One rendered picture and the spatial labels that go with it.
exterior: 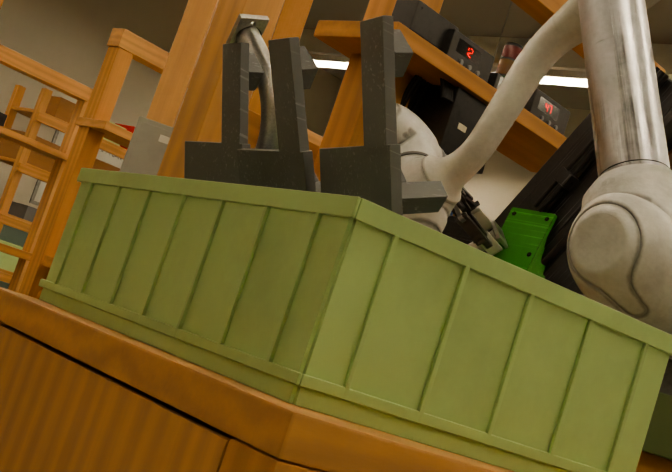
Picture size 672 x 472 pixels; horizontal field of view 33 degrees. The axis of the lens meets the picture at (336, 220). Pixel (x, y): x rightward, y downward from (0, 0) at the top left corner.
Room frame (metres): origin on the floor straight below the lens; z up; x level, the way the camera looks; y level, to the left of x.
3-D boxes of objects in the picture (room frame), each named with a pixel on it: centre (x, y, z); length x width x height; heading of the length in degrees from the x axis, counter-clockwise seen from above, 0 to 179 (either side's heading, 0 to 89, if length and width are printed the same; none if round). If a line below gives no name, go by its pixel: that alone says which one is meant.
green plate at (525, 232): (2.40, -0.40, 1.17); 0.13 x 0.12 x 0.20; 134
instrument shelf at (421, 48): (2.68, -0.23, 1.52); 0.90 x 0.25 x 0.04; 134
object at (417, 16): (2.45, -0.05, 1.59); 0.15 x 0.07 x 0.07; 134
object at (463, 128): (2.57, -0.19, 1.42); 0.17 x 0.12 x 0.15; 134
